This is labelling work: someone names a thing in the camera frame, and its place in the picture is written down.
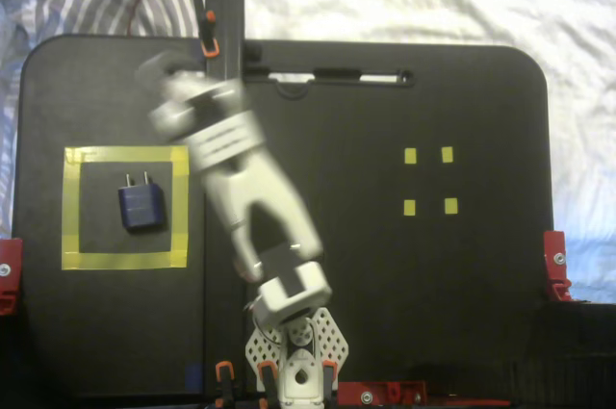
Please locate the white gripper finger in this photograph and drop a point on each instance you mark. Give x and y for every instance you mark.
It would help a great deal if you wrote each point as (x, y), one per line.
(168, 119)
(159, 67)

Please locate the blue and white charger block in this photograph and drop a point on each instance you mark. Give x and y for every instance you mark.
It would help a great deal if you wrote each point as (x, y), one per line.
(142, 207)

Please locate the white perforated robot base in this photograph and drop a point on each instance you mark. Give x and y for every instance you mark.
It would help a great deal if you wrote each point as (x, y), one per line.
(332, 337)

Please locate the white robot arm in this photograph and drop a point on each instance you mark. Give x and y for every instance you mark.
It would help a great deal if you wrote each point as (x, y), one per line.
(260, 197)

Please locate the orange and black bar clamp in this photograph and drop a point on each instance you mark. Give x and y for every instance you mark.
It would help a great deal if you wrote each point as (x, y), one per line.
(208, 29)

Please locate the black flat bar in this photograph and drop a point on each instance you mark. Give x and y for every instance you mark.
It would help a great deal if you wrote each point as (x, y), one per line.
(223, 9)

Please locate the yellow tape square outline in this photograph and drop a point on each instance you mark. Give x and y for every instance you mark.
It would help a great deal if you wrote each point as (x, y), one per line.
(125, 261)

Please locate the small yellow tape marker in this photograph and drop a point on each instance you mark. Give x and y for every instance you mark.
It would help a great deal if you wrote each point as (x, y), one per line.
(410, 156)
(409, 207)
(447, 154)
(451, 206)

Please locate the orange and black spring clamp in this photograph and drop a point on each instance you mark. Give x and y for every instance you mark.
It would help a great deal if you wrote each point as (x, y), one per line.
(224, 375)
(329, 373)
(267, 377)

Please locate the black backdrop board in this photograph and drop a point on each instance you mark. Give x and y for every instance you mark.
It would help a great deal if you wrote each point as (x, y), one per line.
(577, 356)

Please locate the red corner bracket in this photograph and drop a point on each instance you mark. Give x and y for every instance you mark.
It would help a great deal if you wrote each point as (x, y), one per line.
(380, 392)
(556, 264)
(9, 274)

